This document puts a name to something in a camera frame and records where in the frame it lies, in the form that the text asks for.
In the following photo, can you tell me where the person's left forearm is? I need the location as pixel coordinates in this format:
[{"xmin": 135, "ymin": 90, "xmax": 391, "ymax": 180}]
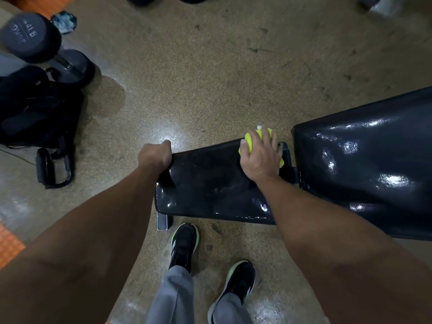
[{"xmin": 0, "ymin": 165, "xmax": 160, "ymax": 324}]

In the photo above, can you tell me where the person's left hand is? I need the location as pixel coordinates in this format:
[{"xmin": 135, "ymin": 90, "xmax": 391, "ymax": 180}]
[{"xmin": 137, "ymin": 139, "xmax": 173, "ymax": 176}]

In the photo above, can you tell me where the person's left grey trouser leg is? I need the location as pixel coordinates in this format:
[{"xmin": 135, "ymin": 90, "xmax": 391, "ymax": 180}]
[{"xmin": 145, "ymin": 265, "xmax": 196, "ymax": 324}]

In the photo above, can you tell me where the person's right black shoe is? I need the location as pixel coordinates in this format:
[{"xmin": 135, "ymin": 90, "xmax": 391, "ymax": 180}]
[{"xmin": 207, "ymin": 259, "xmax": 257, "ymax": 324}]

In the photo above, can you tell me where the person's black shoe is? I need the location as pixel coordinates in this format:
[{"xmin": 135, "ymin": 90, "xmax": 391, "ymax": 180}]
[
  {"xmin": 168, "ymin": 223, "xmax": 200, "ymax": 274},
  {"xmin": 207, "ymin": 259, "xmax": 257, "ymax": 324}
]

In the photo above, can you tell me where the person's right forearm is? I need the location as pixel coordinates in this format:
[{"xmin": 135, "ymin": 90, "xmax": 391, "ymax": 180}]
[{"xmin": 256, "ymin": 177, "xmax": 432, "ymax": 324}]

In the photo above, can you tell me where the grey metal platform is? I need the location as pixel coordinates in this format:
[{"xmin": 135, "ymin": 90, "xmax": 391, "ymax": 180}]
[{"xmin": 0, "ymin": 51, "xmax": 28, "ymax": 77}]

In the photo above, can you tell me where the yellow cleaning cloth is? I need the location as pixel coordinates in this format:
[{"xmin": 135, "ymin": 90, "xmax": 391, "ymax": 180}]
[{"xmin": 238, "ymin": 126, "xmax": 285, "ymax": 169}]

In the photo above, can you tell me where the black bag with straps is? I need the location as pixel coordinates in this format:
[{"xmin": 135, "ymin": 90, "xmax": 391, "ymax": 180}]
[{"xmin": 0, "ymin": 65, "xmax": 86, "ymax": 190}]

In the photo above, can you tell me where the person's grey trouser leg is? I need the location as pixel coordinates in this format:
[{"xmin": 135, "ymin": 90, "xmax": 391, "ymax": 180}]
[
  {"xmin": 145, "ymin": 265, "xmax": 196, "ymax": 324},
  {"xmin": 211, "ymin": 292, "xmax": 254, "ymax": 324}
]

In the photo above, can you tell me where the small blue patterned object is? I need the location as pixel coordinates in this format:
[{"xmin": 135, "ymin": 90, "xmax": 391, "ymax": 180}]
[{"xmin": 50, "ymin": 10, "xmax": 78, "ymax": 35}]

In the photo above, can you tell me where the person's right grey trouser leg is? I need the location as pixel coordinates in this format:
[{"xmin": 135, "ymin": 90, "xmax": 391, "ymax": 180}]
[{"xmin": 211, "ymin": 292, "xmax": 254, "ymax": 324}]

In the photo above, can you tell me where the black padded gym bench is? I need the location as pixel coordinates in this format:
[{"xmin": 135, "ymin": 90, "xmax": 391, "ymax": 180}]
[{"xmin": 154, "ymin": 85, "xmax": 432, "ymax": 242}]

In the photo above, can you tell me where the thin black cable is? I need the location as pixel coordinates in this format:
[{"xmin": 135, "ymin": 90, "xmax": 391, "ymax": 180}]
[{"xmin": 0, "ymin": 147, "xmax": 37, "ymax": 167}]

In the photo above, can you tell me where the person's right hand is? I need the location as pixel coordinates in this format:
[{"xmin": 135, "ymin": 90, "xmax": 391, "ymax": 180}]
[{"xmin": 238, "ymin": 128, "xmax": 284, "ymax": 185}]

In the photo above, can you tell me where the person's left black shoe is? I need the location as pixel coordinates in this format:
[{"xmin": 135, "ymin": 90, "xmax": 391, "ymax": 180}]
[{"xmin": 168, "ymin": 223, "xmax": 200, "ymax": 274}]

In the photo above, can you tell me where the large black dumbbell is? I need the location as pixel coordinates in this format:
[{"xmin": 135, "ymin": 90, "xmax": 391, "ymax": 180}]
[{"xmin": 0, "ymin": 12, "xmax": 96, "ymax": 89}]

